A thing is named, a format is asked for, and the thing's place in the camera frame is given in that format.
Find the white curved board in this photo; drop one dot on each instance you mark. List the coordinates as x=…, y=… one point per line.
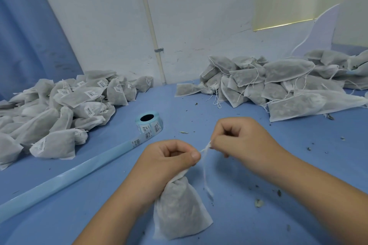
x=316, y=32

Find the blue curtain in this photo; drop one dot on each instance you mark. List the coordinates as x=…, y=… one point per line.
x=31, y=26

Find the person's left hand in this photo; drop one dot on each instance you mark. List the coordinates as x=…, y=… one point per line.
x=161, y=167

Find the person's right hand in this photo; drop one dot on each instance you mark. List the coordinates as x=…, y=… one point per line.
x=247, y=141

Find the person's right forearm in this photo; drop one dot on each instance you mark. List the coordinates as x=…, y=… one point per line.
x=328, y=204

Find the pile of labelled herb bags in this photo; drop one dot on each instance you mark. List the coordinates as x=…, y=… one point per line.
x=57, y=113

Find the pile of unlabelled herb bags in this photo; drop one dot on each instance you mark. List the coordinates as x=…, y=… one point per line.
x=276, y=84

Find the white wall pipe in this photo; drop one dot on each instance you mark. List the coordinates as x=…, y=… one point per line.
x=150, y=18

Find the white mesh herb bag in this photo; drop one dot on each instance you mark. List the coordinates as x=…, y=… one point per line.
x=181, y=210

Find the large beige panel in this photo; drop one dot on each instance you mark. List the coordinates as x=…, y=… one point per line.
x=351, y=6

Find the grey pipe clamp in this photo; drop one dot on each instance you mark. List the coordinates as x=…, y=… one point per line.
x=158, y=50

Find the dried herb crumb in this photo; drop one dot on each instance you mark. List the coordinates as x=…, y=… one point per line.
x=259, y=202

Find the blue label roll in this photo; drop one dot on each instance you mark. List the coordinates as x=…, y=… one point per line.
x=148, y=122

